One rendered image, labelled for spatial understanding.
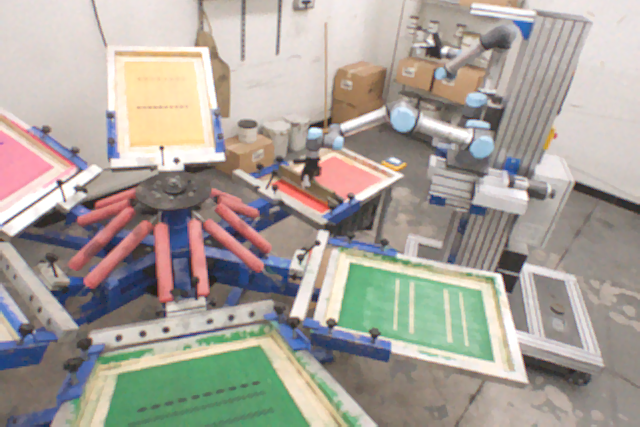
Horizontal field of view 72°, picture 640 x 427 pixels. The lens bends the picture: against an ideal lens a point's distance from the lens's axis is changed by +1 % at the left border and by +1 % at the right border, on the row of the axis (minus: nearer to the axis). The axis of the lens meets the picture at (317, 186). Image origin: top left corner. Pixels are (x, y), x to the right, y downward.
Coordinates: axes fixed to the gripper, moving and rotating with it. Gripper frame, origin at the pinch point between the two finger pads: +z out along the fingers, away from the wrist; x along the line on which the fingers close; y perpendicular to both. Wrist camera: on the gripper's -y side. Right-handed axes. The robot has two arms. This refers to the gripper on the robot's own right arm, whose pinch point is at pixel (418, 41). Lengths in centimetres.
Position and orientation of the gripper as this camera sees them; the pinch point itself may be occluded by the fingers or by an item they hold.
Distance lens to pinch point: 328.3
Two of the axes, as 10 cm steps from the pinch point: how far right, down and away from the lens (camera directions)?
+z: -7.3, -4.1, 5.4
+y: -0.1, 8.1, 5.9
